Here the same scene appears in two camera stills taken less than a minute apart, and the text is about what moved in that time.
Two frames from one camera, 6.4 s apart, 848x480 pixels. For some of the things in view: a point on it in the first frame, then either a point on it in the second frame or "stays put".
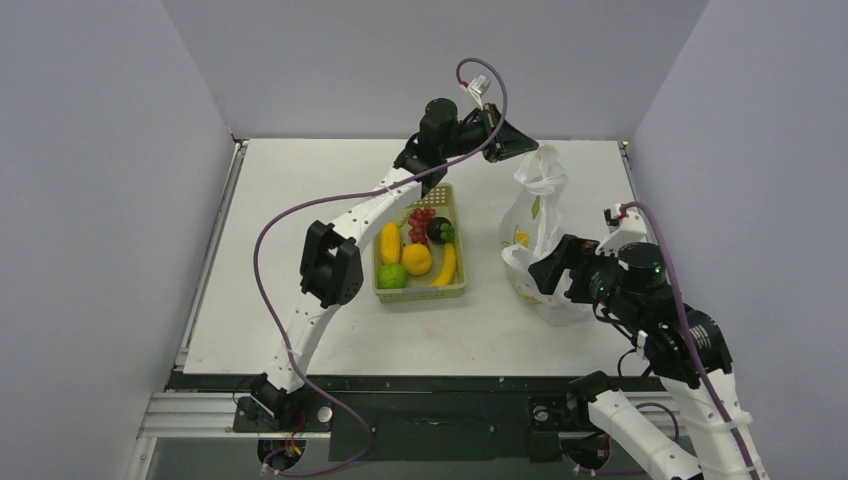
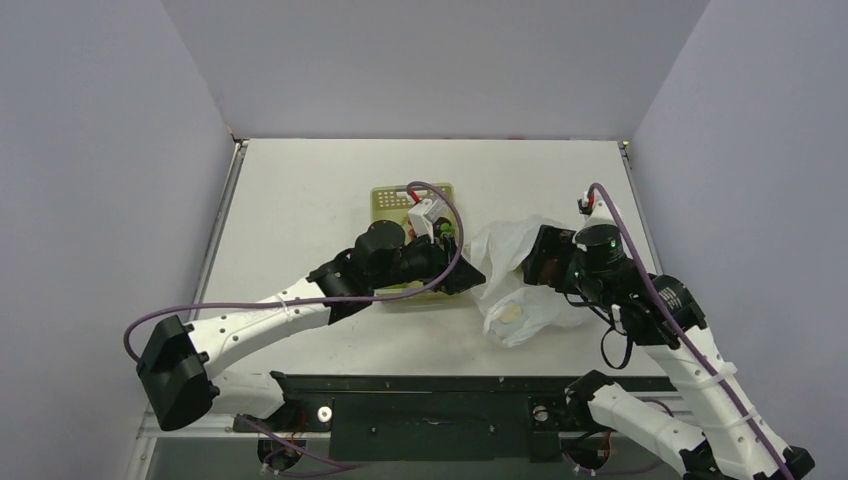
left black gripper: (508, 143) → (440, 259)
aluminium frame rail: (172, 413) stays put
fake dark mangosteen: (440, 230) stays put
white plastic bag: (530, 223) → (516, 312)
